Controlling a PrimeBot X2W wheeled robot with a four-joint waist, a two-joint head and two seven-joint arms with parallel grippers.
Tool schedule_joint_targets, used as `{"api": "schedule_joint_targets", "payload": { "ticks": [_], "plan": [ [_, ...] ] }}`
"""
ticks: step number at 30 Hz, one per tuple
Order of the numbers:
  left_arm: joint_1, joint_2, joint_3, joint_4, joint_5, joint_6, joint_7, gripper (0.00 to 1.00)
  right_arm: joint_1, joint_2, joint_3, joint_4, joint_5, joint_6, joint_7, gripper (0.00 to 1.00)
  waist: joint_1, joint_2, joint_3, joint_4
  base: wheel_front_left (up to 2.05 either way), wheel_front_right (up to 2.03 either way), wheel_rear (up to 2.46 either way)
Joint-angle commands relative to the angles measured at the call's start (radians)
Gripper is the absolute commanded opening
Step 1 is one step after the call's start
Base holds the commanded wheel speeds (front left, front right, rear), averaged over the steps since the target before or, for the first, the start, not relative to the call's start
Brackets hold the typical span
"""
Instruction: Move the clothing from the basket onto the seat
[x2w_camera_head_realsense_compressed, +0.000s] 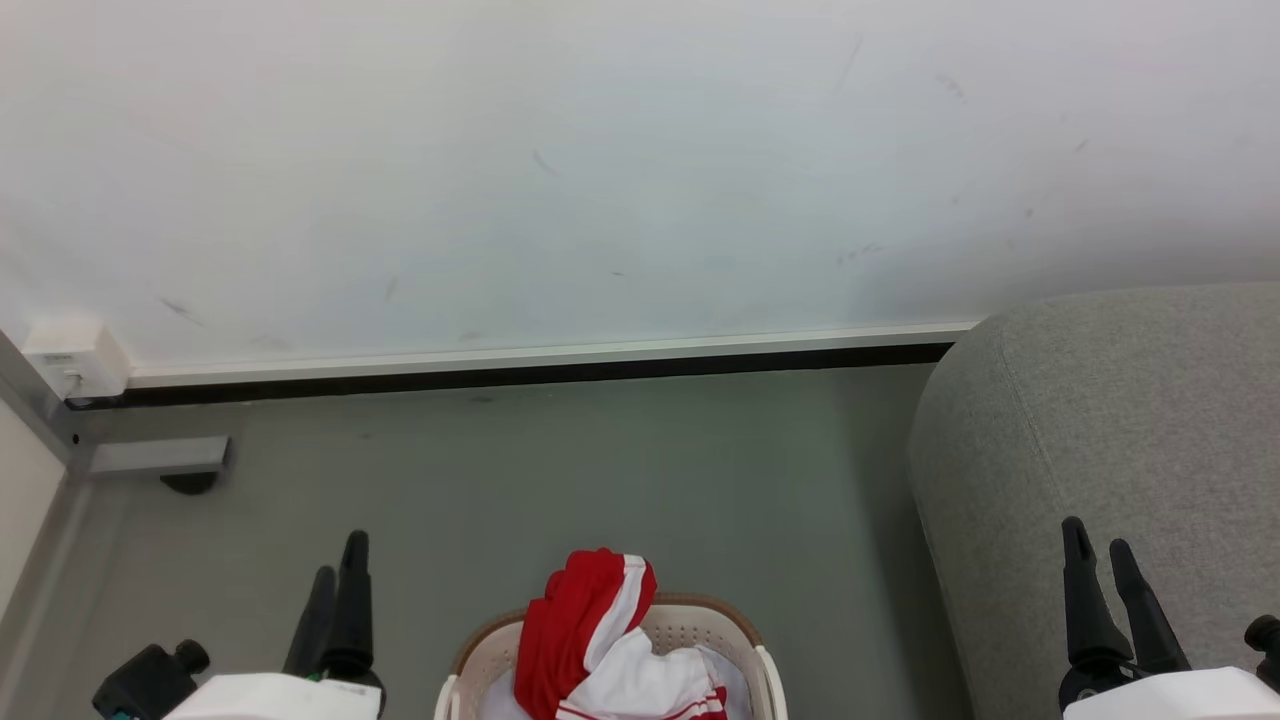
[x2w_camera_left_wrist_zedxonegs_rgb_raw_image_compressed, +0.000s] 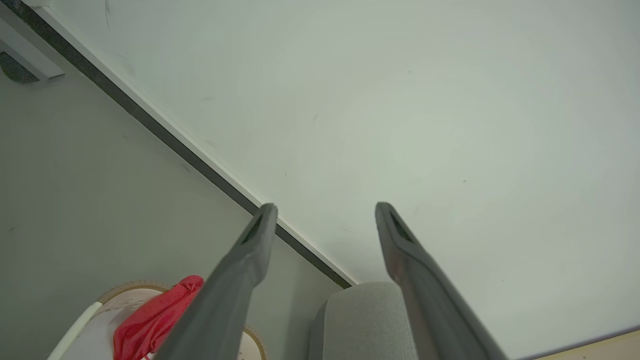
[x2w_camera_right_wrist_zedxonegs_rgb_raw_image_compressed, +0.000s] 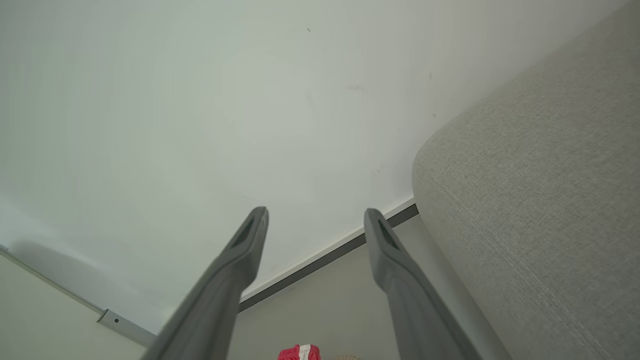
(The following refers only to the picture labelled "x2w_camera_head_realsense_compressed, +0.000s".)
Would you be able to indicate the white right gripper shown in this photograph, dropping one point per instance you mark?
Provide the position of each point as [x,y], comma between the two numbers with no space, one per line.
[1170,698]

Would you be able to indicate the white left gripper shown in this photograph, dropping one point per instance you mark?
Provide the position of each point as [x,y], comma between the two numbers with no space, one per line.
[270,700]

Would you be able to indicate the red jersey with black number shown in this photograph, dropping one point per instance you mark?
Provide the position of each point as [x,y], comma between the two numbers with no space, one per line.
[570,630]

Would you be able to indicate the grey fabric sofa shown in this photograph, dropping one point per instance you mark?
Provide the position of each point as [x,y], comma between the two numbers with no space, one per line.
[1120,420]

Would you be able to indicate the white and black baseboard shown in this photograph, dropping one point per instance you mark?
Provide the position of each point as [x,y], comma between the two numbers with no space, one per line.
[520,365]

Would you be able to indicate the white garment with red stripes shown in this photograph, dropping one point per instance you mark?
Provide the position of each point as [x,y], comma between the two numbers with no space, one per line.
[650,680]

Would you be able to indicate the beige plastic laundry basket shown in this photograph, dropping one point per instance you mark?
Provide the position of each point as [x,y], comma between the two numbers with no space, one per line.
[690,625]

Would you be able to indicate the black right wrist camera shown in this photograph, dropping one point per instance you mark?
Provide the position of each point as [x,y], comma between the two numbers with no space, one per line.
[1266,645]

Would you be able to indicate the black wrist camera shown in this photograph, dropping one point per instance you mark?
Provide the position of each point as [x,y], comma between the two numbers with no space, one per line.
[150,680]
[1266,645]

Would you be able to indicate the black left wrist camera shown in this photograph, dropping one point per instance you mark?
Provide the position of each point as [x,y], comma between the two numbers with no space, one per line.
[150,680]

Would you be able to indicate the grey metal bracket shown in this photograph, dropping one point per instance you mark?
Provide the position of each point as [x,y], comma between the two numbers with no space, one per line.
[160,456]

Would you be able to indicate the grey metal frame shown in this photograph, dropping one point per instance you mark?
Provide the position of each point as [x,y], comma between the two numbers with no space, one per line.
[40,500]

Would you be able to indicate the white wall box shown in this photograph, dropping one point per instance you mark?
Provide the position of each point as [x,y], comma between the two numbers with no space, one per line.
[78,360]

